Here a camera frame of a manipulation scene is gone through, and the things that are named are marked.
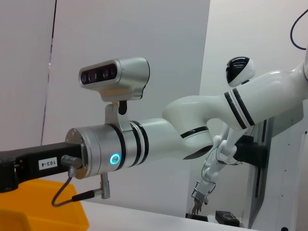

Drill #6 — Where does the black mount block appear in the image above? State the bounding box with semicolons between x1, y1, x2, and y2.
233;135;270;170

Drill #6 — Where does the white background humanoid robot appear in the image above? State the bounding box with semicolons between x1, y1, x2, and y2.
191;56;256;215

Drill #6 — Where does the right wrist camera housing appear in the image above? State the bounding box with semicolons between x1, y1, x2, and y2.
78;57;151;132

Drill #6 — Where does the small black box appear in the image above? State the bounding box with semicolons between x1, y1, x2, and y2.
185;212;209;222

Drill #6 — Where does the dark blue hanging cable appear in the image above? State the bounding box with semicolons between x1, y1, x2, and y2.
289;9;308;51

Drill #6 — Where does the right arm plug cable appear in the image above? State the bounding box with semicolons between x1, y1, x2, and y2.
51;154;111;207

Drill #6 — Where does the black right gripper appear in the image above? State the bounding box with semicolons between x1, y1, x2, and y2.
0;141;84;193

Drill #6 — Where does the black box with ring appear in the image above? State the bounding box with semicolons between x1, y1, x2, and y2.
215;210;242;224

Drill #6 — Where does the grey lift column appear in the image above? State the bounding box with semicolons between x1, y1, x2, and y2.
247;102;308;229

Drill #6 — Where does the yellow plastic bin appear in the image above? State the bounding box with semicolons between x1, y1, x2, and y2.
0;179;90;231

